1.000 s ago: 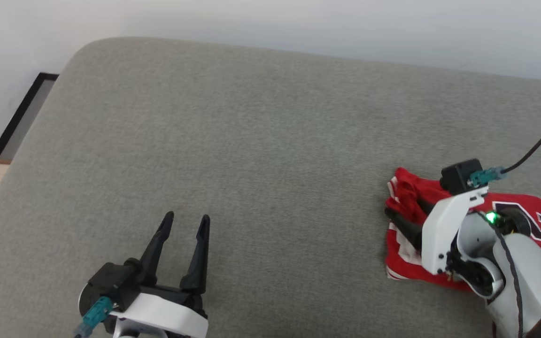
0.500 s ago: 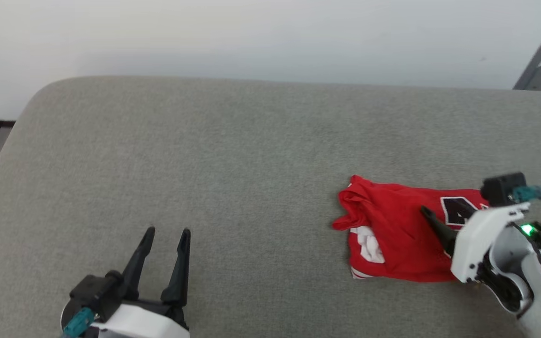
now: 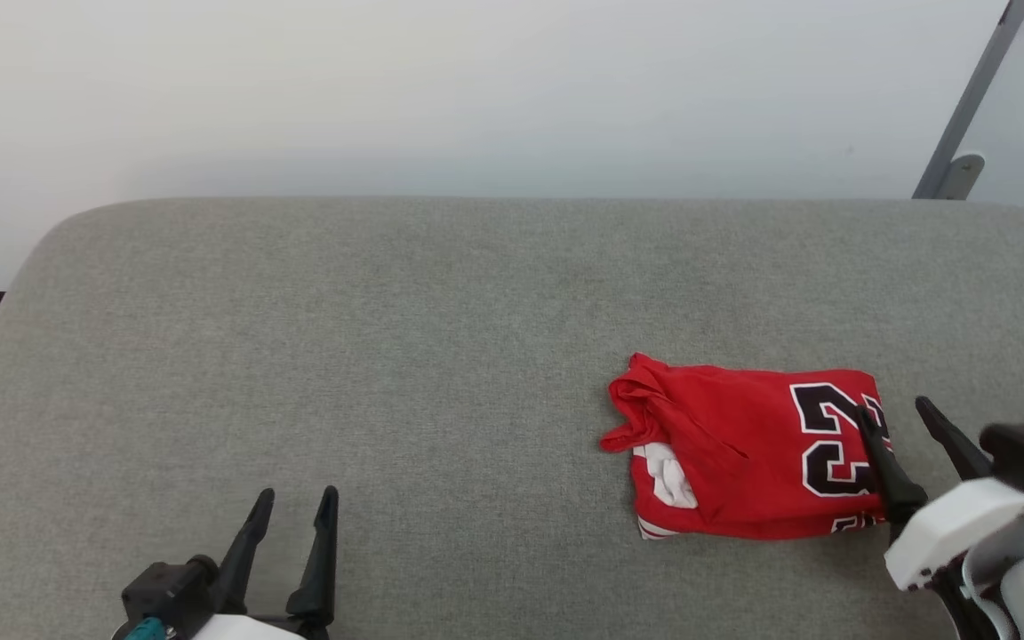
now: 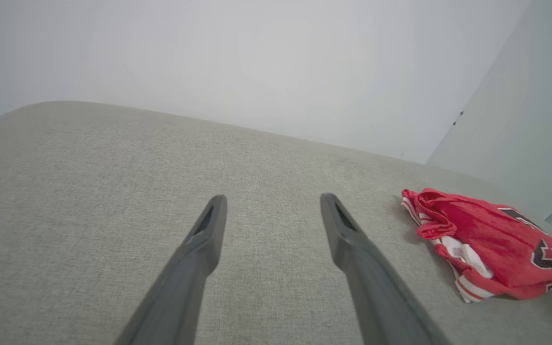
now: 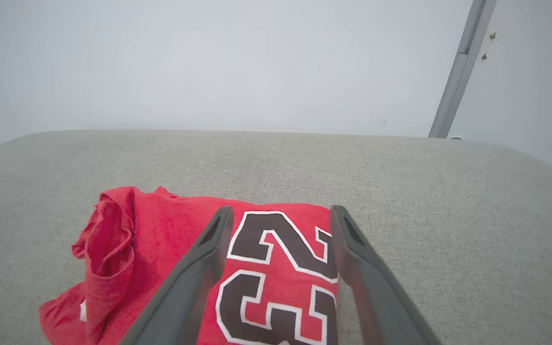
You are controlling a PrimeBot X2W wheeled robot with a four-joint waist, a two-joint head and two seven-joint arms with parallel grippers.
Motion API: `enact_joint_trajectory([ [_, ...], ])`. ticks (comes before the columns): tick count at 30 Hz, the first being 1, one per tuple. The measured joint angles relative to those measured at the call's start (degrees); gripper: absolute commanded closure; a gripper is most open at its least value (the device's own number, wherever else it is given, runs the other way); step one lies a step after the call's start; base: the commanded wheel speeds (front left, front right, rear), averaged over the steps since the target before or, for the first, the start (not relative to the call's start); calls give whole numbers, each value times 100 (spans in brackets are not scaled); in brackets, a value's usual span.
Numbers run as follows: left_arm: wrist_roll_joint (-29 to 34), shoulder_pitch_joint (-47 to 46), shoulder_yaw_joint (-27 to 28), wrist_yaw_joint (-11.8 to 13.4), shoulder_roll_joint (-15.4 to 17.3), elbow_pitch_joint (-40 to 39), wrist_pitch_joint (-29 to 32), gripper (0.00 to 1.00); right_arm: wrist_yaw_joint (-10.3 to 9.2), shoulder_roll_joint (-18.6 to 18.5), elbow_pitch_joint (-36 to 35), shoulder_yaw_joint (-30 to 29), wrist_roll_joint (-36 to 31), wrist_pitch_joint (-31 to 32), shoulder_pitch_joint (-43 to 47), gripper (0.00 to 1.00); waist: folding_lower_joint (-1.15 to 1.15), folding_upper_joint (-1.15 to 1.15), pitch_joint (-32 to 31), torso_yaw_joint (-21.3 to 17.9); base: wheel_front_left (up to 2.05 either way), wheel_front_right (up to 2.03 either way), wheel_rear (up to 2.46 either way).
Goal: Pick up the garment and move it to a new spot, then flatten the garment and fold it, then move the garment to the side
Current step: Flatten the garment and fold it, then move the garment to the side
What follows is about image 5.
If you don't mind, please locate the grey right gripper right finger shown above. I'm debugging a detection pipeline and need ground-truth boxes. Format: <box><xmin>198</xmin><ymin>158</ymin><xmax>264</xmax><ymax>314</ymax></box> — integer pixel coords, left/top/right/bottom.
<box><xmin>330</xmin><ymin>205</ymin><xmax>442</xmax><ymax>345</ymax></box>

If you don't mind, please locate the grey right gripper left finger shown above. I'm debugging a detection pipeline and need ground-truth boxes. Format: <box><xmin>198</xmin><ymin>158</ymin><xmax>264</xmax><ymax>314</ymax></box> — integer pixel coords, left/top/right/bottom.
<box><xmin>120</xmin><ymin>206</ymin><xmax>234</xmax><ymax>345</ymax></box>

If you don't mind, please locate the red white basketball jersey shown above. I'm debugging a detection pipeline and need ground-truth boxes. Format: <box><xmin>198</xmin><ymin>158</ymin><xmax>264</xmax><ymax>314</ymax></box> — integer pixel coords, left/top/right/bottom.
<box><xmin>39</xmin><ymin>186</ymin><xmax>340</xmax><ymax>345</ymax></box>

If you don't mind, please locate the grey fabric sofa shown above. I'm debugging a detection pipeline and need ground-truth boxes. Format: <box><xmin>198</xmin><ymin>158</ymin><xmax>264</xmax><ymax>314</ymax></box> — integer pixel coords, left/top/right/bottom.
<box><xmin>0</xmin><ymin>129</ymin><xmax>552</xmax><ymax>345</ymax></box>

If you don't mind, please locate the grey metal post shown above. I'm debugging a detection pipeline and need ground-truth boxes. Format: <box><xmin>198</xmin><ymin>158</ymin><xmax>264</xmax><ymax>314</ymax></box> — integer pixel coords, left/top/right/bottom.
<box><xmin>428</xmin><ymin>0</ymin><xmax>497</xmax><ymax>138</ymax></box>

